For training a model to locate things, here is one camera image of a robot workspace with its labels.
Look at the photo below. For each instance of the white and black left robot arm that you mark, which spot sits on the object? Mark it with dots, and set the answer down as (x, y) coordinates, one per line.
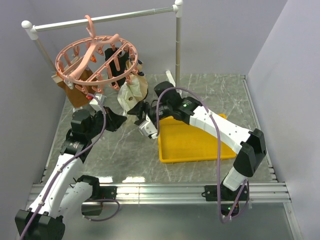
(46, 217)

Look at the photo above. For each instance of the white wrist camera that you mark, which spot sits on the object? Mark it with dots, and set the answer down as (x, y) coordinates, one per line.
(97, 102)
(147, 128)

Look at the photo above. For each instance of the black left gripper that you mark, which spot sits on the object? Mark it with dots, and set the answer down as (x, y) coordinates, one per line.
(114, 120)

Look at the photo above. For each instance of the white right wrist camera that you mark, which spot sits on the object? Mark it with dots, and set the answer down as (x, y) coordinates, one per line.
(147, 128)

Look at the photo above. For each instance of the pink round clip hanger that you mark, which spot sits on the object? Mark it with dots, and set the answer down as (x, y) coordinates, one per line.
(89, 54)

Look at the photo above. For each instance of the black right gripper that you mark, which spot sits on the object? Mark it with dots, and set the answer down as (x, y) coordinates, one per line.
(138, 108)

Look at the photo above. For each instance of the black hanging garment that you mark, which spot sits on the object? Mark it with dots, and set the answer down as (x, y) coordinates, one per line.
(122, 57)

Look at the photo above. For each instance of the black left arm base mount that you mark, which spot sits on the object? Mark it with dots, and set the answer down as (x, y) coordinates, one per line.
(103, 205)

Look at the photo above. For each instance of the aluminium rail frame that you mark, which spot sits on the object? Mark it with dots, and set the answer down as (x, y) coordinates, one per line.
(177, 211)

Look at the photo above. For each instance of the pale green white underwear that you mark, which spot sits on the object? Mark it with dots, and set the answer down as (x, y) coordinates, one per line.
(129, 95)

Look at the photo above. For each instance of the yellow plastic tray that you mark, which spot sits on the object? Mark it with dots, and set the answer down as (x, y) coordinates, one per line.
(179, 142)

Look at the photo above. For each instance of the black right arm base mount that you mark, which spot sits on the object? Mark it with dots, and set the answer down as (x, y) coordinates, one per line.
(231, 204)

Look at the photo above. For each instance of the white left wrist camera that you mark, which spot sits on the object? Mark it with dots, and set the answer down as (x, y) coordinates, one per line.
(97, 102)

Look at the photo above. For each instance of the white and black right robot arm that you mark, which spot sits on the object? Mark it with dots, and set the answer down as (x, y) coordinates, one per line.
(183, 105)

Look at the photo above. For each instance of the brown hanging garment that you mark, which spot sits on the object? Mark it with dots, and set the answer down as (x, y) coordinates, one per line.
(77, 98)

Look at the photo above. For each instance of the silver white clothes rack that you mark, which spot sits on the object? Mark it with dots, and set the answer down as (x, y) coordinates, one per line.
(33, 30)

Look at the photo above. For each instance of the beige hanging garment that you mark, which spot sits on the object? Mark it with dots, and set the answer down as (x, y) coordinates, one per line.
(141, 80)

